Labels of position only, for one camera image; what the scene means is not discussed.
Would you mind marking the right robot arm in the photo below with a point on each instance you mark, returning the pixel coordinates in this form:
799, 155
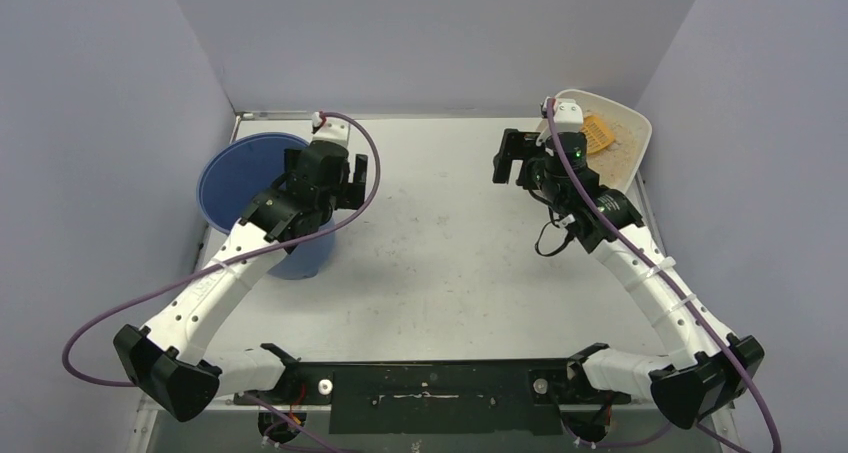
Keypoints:
704, 362

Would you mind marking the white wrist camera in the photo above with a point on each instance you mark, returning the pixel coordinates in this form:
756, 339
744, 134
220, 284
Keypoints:
562, 115
330, 129

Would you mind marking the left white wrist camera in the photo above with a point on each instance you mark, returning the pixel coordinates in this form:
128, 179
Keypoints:
330, 129

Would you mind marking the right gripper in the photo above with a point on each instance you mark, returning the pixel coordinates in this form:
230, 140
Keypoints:
511, 154

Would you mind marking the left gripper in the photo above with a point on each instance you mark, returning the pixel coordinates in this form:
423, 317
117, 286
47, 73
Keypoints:
356, 179

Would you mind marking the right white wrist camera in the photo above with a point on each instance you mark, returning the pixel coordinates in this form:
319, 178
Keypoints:
562, 115

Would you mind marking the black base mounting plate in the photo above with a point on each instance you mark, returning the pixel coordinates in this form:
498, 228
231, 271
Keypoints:
440, 397

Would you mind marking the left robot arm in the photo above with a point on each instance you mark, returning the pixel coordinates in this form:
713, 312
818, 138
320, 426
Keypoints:
168, 357

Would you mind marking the blue plastic bucket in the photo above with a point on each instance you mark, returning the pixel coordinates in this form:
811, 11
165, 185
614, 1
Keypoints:
236, 174

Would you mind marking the orange litter scoop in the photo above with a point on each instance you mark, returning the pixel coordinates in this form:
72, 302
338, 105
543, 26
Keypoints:
598, 134

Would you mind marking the white litter tray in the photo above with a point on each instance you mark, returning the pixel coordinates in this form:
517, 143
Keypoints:
594, 104

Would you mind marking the tan cat litter pile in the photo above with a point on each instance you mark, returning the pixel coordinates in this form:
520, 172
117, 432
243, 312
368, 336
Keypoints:
616, 163

